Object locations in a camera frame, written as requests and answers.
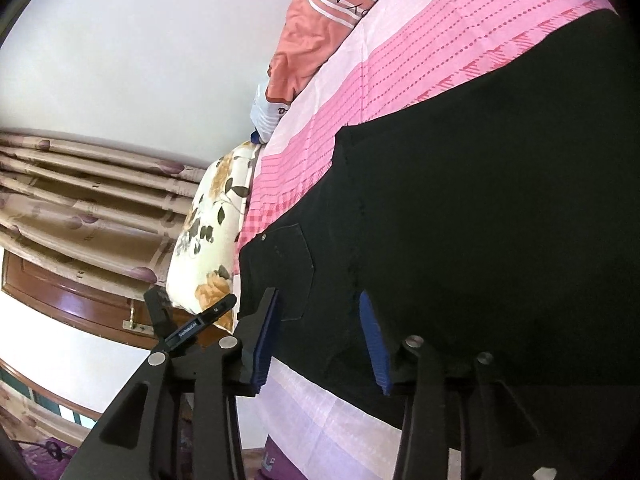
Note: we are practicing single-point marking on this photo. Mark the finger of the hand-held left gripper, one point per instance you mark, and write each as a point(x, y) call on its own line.
point(217, 310)
point(159, 312)

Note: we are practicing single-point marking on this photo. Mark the brown wooden door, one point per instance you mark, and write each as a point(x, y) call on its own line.
point(75, 295)

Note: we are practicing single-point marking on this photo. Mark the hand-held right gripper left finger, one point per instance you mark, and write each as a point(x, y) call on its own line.
point(262, 340)

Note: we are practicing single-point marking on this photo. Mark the black pants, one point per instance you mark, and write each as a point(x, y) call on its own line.
point(475, 210)

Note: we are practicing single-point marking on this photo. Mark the yellow floral pillow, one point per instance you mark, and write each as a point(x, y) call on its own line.
point(210, 240)

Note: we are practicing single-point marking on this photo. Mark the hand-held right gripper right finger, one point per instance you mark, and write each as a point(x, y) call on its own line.
point(372, 345)

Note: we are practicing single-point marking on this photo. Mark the purple printed cloth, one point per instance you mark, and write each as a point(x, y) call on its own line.
point(280, 460)

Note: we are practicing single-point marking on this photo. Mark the orange plaid quilt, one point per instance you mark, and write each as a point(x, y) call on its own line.
point(310, 35)

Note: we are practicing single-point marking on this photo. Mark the pink checkered bedsheet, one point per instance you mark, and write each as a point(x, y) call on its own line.
point(400, 55)

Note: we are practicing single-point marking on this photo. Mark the beige patterned curtain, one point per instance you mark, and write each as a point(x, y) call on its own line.
point(90, 195)

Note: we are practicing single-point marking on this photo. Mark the wooden window frame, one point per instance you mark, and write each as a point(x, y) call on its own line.
point(45, 390)

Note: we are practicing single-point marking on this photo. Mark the metal door latch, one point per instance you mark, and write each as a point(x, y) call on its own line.
point(134, 322)

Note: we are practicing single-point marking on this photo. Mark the small blue object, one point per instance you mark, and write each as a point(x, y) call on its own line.
point(256, 136)

